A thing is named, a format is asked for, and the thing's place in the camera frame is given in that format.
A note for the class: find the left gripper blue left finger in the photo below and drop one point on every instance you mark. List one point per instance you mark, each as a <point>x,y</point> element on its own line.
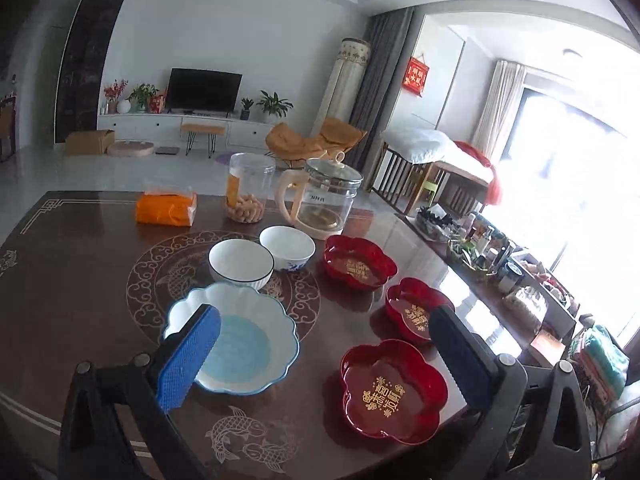
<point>93,444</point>

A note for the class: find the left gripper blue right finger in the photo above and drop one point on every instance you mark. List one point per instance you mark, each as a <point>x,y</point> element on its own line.
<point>533,422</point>

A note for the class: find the red flower plate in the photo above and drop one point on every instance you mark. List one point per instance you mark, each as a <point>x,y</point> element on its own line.
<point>391,392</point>
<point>409,305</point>
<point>357,262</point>

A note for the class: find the blue white scalloped bowl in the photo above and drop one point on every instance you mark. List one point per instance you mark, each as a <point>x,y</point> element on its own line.
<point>257,343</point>

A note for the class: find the white bowl black rim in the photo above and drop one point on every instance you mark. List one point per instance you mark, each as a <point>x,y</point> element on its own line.
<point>241,263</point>

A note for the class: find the tray of cosmetic bottles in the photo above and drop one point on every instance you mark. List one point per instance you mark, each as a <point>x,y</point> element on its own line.
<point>473,245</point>

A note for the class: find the orange tissue pack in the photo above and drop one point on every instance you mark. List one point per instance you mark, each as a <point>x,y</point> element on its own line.
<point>166,208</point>

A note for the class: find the white bowl blue flowers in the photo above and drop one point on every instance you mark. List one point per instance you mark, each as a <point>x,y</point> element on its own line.
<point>291,249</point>

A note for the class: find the wooden crib with bedding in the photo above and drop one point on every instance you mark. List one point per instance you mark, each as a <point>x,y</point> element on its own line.
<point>411,156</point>

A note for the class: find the round floor cushion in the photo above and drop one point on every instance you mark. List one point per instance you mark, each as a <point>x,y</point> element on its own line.
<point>130,148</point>

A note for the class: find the cardboard box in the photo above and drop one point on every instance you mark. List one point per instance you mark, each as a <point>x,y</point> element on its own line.
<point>93,142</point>

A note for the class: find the white tv cabinet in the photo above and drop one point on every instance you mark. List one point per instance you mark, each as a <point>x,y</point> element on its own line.
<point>173,130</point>

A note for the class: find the small wooden stool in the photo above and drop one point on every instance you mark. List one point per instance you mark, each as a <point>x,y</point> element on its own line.
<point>211,132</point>

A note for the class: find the green potted plant left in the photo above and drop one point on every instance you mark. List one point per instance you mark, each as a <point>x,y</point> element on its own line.
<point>141,97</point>

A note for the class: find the green potted plant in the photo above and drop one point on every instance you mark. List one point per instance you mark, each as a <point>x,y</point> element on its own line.
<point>273,107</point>
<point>141,97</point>

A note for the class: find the red flowers vase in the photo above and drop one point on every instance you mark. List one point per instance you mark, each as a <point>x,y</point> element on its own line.
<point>112,93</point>

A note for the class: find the small dark potted plant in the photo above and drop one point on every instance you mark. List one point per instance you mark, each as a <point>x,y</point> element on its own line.
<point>246,107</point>

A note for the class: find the black flat television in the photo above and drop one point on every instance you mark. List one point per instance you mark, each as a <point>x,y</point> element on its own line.
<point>202,90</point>

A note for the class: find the orange lounge chair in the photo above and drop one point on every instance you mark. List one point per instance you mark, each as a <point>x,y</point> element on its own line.
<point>293,149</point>

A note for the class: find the white sheer curtain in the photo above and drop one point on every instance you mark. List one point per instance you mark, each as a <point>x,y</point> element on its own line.
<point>504,94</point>

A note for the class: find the green potted plant right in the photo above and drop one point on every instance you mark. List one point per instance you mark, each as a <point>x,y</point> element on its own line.
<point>273,107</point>

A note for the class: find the black display cabinet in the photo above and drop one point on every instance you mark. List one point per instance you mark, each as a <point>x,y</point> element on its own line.
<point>80,78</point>

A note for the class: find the white standing air conditioner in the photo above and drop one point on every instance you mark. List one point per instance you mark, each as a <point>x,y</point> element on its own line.
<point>344,83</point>

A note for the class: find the grey curtain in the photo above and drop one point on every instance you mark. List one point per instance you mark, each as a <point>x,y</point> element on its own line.
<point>386,33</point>

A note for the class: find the glass kettle cream handle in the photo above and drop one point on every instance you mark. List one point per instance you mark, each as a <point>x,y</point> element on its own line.
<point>318,198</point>

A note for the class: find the red wall hanging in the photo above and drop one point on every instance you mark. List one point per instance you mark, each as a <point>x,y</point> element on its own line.
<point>415,75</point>

